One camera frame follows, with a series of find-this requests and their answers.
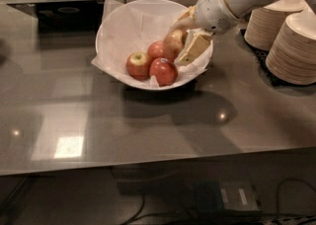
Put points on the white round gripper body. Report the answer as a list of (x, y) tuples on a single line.
[(213, 11)]

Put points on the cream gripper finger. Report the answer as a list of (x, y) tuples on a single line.
[(186, 21), (197, 42)]

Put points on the red apple with sticker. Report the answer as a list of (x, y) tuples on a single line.
[(164, 71)]

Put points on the paper plate stack rear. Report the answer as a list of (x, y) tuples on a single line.
[(265, 23)]

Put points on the paper plate stack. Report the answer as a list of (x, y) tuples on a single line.
[(303, 23), (265, 23)]

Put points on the white paper liner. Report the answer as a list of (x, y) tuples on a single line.
[(131, 28)]

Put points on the black tray mat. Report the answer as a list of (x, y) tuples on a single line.
[(263, 61)]

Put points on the paper plate stack front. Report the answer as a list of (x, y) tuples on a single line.
[(303, 23)]

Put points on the black laptop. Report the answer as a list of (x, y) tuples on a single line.
[(64, 15)]

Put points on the grey box under table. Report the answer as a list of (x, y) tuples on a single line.
[(213, 197)]

